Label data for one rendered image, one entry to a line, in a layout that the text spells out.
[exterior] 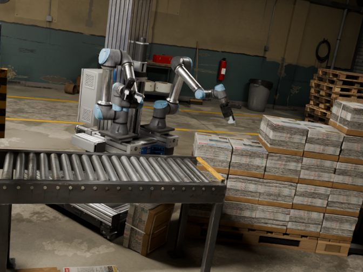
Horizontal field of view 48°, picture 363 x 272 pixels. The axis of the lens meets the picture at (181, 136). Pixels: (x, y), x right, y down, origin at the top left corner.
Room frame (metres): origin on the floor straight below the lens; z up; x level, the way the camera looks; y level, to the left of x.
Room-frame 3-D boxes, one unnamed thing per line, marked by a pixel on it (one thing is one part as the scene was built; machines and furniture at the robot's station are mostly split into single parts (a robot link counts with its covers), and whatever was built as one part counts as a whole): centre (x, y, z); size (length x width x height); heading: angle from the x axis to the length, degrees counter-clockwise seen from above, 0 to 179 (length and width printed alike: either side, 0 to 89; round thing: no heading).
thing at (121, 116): (3.14, 0.50, 0.98); 0.13 x 0.12 x 0.14; 120
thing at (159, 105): (3.57, 0.22, 0.98); 0.13 x 0.12 x 0.14; 143
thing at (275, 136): (3.40, -0.83, 0.95); 0.38 x 0.29 x 0.23; 5
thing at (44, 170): (2.26, 0.77, 0.77); 0.47 x 0.05 x 0.05; 21
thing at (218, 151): (3.39, -0.70, 0.42); 1.17 x 0.39 x 0.83; 94
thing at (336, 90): (9.59, -3.54, 0.65); 1.33 x 0.94 x 1.30; 115
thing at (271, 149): (3.40, -0.83, 0.86); 0.38 x 0.29 x 0.04; 5
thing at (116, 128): (3.15, 0.50, 0.87); 0.15 x 0.15 x 0.10
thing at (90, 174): (2.35, 0.52, 0.77); 0.47 x 0.05 x 0.05; 21
